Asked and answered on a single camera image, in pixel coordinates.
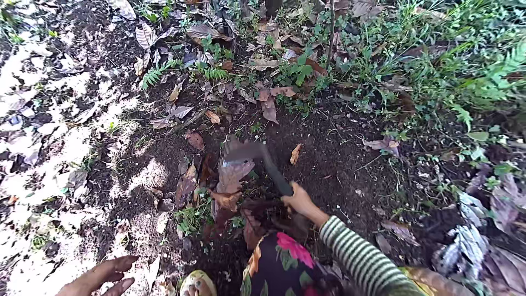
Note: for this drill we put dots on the person's right hand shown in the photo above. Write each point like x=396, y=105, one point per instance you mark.
x=305, y=203

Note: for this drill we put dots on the person's left hand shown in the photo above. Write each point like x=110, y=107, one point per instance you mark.
x=91, y=278

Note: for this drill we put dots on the person's left fingers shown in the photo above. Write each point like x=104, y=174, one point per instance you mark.
x=121, y=263

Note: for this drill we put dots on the person's right fingers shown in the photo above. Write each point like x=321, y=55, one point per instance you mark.
x=289, y=199

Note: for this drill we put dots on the dark curved hand sickle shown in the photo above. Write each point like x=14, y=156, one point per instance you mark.
x=276, y=172

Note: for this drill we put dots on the scattered dry brown leaves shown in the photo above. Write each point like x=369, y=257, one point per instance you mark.
x=228, y=179

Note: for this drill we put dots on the person's legs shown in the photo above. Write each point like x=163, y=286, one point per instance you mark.
x=281, y=267

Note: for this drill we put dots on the green grass and weeds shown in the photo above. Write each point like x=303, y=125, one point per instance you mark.
x=382, y=61

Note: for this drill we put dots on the thin upright dark stem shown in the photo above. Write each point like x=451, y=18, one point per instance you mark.
x=331, y=33

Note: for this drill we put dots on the small green fern frond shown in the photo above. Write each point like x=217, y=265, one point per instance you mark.
x=153, y=77

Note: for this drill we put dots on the large light green fern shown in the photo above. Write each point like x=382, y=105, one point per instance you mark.
x=499, y=80

